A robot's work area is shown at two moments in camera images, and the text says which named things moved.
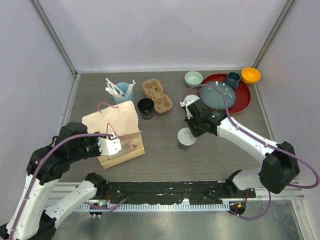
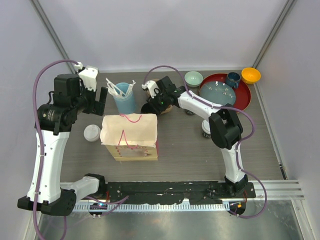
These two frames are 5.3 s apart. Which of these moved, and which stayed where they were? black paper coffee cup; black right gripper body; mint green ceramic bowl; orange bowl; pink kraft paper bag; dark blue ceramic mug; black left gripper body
Moved: pink kraft paper bag; black left gripper body; black right gripper body; black paper coffee cup
Stayed: mint green ceramic bowl; orange bowl; dark blue ceramic mug
